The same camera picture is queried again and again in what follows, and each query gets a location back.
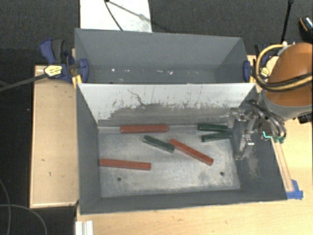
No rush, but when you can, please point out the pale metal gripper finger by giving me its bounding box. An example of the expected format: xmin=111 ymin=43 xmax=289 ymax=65
xmin=237 ymin=135 xmax=255 ymax=162
xmin=231 ymin=121 xmax=246 ymax=158

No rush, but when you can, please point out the dark green flat block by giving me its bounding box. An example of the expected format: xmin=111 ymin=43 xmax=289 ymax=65
xmin=201 ymin=131 xmax=233 ymax=143
xmin=142 ymin=135 xmax=176 ymax=154
xmin=197 ymin=122 xmax=231 ymax=133

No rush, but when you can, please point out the red-brown flat block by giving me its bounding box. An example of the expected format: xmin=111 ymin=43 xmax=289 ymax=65
xmin=99 ymin=158 xmax=152 ymax=171
xmin=119 ymin=123 xmax=170 ymax=135
xmin=169 ymin=138 xmax=215 ymax=166

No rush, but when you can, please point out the grey metal bin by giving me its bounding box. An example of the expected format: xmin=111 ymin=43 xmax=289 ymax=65
xmin=73 ymin=27 xmax=288 ymax=215

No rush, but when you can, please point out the pale wood flat board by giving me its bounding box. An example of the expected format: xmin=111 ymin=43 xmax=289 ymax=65
xmin=29 ymin=64 xmax=80 ymax=209

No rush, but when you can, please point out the black cylinder on white bracket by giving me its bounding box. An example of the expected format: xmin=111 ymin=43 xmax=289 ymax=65
xmin=297 ymin=113 xmax=313 ymax=125

